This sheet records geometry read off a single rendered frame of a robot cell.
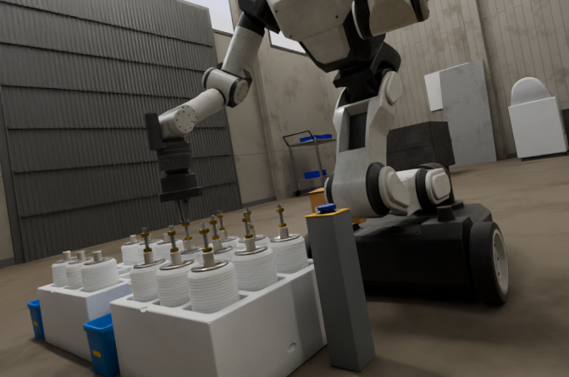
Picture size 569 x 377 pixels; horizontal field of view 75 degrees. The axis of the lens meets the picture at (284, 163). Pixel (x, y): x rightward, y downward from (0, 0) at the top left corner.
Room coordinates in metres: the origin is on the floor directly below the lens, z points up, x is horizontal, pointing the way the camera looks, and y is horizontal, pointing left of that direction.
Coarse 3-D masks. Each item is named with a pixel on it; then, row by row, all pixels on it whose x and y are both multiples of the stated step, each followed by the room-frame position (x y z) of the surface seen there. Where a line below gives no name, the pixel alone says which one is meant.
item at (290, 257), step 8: (296, 240) 0.90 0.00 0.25; (272, 248) 0.90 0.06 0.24; (280, 248) 0.89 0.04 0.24; (288, 248) 0.89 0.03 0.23; (296, 248) 0.90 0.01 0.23; (304, 248) 0.92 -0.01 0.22; (280, 256) 0.89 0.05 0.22; (288, 256) 0.89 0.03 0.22; (296, 256) 0.89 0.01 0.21; (304, 256) 0.91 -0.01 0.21; (280, 264) 0.89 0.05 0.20; (288, 264) 0.89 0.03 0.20; (296, 264) 0.89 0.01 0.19; (304, 264) 0.91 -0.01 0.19; (280, 272) 0.90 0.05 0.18; (288, 272) 0.89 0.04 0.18
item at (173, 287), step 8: (192, 264) 0.82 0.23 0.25; (160, 272) 0.80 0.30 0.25; (168, 272) 0.79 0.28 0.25; (176, 272) 0.79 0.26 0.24; (184, 272) 0.79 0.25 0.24; (160, 280) 0.79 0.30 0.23; (168, 280) 0.79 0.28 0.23; (176, 280) 0.79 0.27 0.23; (184, 280) 0.79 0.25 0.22; (160, 288) 0.80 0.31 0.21; (168, 288) 0.79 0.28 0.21; (176, 288) 0.79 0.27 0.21; (184, 288) 0.79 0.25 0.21; (160, 296) 0.80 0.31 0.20; (168, 296) 0.79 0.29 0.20; (176, 296) 0.79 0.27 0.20; (184, 296) 0.79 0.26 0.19; (160, 304) 0.81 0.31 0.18; (168, 304) 0.79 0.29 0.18; (176, 304) 0.79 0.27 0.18
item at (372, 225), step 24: (432, 168) 1.41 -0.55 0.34; (384, 216) 1.56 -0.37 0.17; (408, 216) 1.46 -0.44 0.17; (432, 216) 1.37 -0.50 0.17; (456, 216) 1.28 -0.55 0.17; (480, 216) 1.21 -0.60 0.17; (360, 240) 1.11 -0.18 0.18; (384, 240) 1.06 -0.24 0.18; (408, 240) 1.02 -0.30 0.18; (432, 240) 0.98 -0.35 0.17; (456, 240) 0.94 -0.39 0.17; (360, 264) 1.12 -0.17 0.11; (384, 264) 1.07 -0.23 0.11; (408, 264) 1.03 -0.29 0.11; (432, 264) 0.99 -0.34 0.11; (456, 264) 0.95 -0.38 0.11; (456, 288) 0.97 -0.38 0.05
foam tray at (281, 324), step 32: (288, 288) 0.81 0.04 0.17; (128, 320) 0.84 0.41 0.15; (160, 320) 0.75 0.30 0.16; (192, 320) 0.68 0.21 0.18; (224, 320) 0.67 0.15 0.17; (256, 320) 0.73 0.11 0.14; (288, 320) 0.80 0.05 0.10; (320, 320) 0.88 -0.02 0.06; (128, 352) 0.86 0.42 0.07; (160, 352) 0.77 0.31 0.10; (192, 352) 0.69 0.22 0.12; (224, 352) 0.67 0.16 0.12; (256, 352) 0.72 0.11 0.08; (288, 352) 0.78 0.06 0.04
